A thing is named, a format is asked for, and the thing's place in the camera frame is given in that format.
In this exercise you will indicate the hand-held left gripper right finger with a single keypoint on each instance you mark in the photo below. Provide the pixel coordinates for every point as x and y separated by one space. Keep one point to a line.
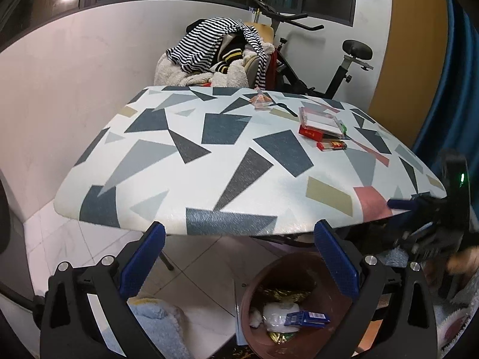
338 261

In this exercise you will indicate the green lighter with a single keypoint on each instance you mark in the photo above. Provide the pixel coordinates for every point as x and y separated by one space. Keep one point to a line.
344 128

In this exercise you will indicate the brown round bin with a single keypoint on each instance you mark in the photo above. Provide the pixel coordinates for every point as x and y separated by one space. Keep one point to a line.
254 284

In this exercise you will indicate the wooden chair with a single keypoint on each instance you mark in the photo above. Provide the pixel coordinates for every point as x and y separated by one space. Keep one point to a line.
264 31

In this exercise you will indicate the clear plastic case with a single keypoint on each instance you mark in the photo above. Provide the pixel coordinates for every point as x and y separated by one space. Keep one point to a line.
322 117

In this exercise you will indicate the gold foil bag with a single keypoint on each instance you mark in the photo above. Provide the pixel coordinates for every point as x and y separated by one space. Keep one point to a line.
286 294

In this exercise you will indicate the geometric patterned table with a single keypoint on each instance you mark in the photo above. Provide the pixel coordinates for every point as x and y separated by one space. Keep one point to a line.
209 164

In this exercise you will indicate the blue curtain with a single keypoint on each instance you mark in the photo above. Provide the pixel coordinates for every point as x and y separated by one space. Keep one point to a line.
456 82

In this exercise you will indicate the yellow wooden panel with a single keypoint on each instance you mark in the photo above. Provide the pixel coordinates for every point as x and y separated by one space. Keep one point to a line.
411 45

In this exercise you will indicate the white fleece garment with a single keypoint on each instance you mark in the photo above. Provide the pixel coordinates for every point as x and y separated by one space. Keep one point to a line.
168 73

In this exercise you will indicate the red cigarette box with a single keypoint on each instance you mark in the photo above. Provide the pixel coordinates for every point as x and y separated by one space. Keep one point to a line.
310 133

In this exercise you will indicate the person's right hand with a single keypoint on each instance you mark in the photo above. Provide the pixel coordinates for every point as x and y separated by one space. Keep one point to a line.
466 260

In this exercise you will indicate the red garment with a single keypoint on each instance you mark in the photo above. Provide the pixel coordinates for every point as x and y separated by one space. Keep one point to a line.
274 69

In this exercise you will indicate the orange snack packet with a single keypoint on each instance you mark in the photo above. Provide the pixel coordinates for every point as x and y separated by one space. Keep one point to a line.
261 99

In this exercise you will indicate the white plastic bag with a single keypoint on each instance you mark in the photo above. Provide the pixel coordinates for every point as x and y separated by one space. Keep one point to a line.
278 316

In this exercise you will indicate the black white striped shirt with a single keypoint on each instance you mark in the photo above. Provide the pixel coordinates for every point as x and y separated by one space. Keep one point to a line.
202 45

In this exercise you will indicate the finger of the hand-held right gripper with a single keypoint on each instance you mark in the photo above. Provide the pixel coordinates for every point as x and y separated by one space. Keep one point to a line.
402 204
415 245

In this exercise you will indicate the white tissue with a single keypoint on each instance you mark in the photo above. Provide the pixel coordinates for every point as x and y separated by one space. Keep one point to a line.
256 318

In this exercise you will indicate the black yellow striped garment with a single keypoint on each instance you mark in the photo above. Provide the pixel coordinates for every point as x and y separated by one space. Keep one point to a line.
226 58

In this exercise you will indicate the black exercise bike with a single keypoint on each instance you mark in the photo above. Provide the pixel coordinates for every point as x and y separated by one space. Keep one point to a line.
299 78

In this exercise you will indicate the red lighter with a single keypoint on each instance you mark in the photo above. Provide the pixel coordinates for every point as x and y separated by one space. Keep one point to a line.
332 145

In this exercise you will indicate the blue printed box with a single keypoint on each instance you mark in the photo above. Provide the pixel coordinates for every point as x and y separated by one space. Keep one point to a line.
307 318

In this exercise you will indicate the black plastic spoon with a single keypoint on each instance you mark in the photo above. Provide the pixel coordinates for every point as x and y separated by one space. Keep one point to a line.
284 107

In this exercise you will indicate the light blue fluffy cloth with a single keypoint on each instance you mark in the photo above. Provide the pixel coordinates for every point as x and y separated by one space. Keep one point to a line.
161 325

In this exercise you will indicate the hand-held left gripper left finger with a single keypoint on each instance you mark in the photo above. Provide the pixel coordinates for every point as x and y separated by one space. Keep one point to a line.
144 258

